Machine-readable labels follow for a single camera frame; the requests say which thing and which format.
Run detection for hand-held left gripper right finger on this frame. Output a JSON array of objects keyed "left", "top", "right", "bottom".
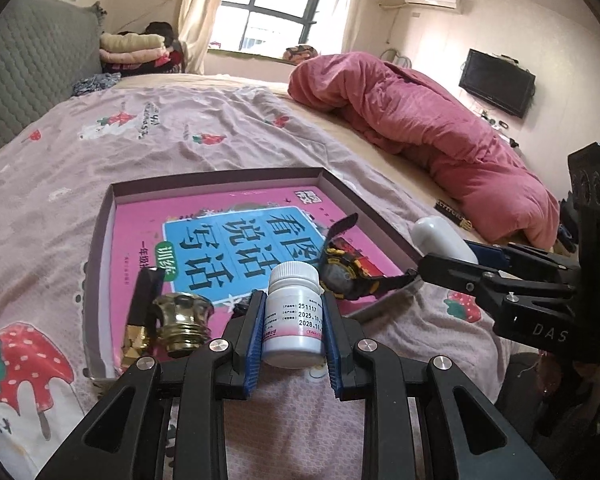
[{"left": 321, "top": 294, "right": 556, "bottom": 480}]

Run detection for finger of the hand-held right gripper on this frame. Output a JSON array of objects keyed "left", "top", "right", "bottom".
[
  {"left": 420, "top": 254, "right": 511, "bottom": 306},
  {"left": 465, "top": 240, "right": 578, "bottom": 273}
]

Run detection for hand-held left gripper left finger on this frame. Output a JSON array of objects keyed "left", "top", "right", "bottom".
[{"left": 35, "top": 290, "right": 268, "bottom": 480}]

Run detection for black hair claw clip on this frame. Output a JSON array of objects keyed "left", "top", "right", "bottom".
[{"left": 230, "top": 292, "right": 255, "bottom": 317}]

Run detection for white rounded plastic case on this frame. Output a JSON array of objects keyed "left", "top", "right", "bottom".
[{"left": 411, "top": 216, "right": 480, "bottom": 267}]

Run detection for white pill bottle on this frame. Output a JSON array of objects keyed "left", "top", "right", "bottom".
[{"left": 261, "top": 262, "right": 326, "bottom": 370}]

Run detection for gold crown-shaped cap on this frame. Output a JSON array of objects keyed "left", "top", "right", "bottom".
[{"left": 151, "top": 292, "right": 216, "bottom": 359}]

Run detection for black and yellow digital watch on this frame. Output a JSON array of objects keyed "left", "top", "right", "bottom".
[{"left": 317, "top": 212, "right": 421, "bottom": 302}]

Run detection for black and gold rectangular bottle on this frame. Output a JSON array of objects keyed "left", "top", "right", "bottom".
[{"left": 120, "top": 266, "right": 166, "bottom": 368}]

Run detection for shallow grey cardboard box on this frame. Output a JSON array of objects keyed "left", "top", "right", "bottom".
[{"left": 81, "top": 167, "right": 423, "bottom": 381}]

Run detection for pink book with blue label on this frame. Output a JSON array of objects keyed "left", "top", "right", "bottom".
[{"left": 109, "top": 185, "right": 406, "bottom": 376}]

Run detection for pink quilt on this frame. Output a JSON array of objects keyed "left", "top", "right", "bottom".
[{"left": 286, "top": 51, "right": 561, "bottom": 250}]

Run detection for black television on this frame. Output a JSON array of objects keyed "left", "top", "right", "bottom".
[{"left": 458, "top": 48, "right": 537, "bottom": 119}]

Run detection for strawberry printed blanket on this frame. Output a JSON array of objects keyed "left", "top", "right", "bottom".
[{"left": 0, "top": 85, "right": 521, "bottom": 480}]

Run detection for patterned bag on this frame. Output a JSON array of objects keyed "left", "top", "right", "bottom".
[{"left": 284, "top": 46, "right": 320, "bottom": 65}]

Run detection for cream curtain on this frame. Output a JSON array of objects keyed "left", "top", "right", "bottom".
[
  {"left": 340, "top": 0, "right": 381, "bottom": 56},
  {"left": 177, "top": 0, "right": 233, "bottom": 76}
]

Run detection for dark patterned cloth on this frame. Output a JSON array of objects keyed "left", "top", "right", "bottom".
[{"left": 71, "top": 72, "right": 123, "bottom": 97}]

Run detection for window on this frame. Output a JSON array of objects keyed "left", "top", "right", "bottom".
[{"left": 207, "top": 0, "right": 361, "bottom": 61}]

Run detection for stack of folded blankets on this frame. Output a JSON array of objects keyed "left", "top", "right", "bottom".
[{"left": 99, "top": 21, "right": 186, "bottom": 77}]

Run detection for grey quilted headboard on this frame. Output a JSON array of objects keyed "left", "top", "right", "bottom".
[{"left": 0, "top": 0, "right": 106, "bottom": 161}]

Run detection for black and red strap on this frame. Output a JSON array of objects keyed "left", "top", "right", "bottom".
[{"left": 434, "top": 197, "right": 473, "bottom": 231}]

